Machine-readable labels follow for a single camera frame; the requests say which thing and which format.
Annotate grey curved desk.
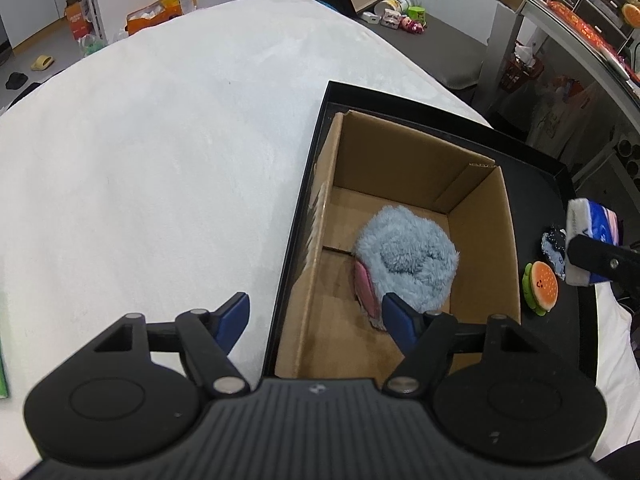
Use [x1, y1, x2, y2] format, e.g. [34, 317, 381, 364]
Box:
[475, 0, 640, 171]

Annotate white printed plastic bag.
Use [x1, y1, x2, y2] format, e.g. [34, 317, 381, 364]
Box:
[525, 75, 608, 161]

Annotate white fluffy blanket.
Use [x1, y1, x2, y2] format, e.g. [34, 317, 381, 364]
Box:
[0, 0, 640, 466]

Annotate black round discs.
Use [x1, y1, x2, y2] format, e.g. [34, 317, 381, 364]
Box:
[612, 135, 640, 181]

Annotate light blue plush toy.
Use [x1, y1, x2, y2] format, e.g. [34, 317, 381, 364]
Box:
[351, 205, 460, 333]

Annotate red patterned paper packet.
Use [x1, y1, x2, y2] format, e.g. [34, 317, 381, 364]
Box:
[545, 0, 640, 83]

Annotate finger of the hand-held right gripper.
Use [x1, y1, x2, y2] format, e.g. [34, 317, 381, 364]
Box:
[567, 234, 640, 287]

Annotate red plastic basket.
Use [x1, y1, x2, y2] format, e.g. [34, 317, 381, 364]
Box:
[500, 40, 545, 95]

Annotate burger plush toy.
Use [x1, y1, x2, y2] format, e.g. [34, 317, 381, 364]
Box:
[521, 260, 559, 317]

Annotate large black tray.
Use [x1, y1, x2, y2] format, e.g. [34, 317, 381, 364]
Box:
[260, 80, 601, 386]

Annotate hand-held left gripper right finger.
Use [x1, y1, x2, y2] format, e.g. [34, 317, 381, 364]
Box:
[381, 292, 543, 397]

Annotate dark patterned soft pouch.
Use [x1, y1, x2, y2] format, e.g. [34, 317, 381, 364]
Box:
[542, 227, 571, 276]

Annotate orange open cardboard box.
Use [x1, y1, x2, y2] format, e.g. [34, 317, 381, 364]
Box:
[125, 0, 197, 36]

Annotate pale green plastic item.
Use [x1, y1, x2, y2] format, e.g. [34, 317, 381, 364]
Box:
[80, 32, 108, 58]

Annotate white cabinet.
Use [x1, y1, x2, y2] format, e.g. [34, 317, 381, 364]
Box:
[0, 0, 76, 53]

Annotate brown cardboard box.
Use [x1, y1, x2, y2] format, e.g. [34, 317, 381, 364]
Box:
[274, 110, 522, 380]

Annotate orange carton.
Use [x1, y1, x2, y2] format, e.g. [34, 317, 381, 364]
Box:
[65, 0, 93, 41]

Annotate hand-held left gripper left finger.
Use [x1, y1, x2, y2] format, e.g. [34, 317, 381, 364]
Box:
[92, 292, 251, 397]

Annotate white milk powder can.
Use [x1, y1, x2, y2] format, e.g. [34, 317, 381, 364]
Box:
[375, 0, 418, 15]

